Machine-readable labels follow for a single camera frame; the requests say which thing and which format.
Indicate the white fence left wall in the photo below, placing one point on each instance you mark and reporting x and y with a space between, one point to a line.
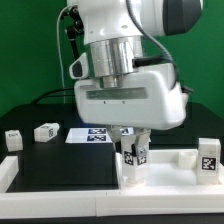
8 171

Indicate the black camera stand pole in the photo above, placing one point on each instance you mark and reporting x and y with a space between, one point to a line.
75 30

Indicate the marker sheet with tags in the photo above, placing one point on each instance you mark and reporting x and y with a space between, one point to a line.
88 135

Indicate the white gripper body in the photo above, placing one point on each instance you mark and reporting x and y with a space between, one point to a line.
147 99

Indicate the white fence wall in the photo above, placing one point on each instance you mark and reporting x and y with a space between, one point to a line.
8 171
161 200

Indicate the white fence front wall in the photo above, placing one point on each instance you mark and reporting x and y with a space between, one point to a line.
161 200

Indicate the white square table top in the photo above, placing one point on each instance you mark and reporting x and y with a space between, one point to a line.
171 172

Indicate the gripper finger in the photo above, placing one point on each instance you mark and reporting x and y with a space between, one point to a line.
115 135
141 143

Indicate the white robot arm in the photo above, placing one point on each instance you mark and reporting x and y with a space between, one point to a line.
120 36

